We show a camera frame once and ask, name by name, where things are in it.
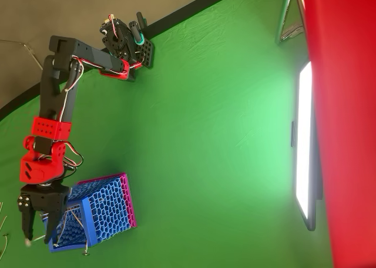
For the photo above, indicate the large red smooth object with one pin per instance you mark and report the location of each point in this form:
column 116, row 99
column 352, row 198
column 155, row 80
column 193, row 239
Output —
column 346, row 103

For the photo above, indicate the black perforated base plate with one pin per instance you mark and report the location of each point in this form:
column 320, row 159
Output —
column 147, row 52

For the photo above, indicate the black LED light panel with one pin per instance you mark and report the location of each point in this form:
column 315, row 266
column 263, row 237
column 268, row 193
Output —
column 304, row 133

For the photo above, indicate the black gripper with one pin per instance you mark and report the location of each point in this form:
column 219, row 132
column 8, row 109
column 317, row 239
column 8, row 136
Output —
column 47, row 198

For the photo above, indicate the green cloth with black border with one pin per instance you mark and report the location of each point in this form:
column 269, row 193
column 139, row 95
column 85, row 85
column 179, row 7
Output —
column 205, row 133

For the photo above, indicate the blue and magenta mesh basket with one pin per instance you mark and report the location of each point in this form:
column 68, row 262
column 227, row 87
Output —
column 111, row 206

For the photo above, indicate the black clamp with teal collar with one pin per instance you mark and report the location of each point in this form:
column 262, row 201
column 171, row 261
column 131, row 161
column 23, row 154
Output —
column 136, row 33

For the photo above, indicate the chrome tube stand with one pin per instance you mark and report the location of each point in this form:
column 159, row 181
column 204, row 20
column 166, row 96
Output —
column 284, row 15

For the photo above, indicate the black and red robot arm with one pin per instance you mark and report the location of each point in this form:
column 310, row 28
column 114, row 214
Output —
column 55, row 103

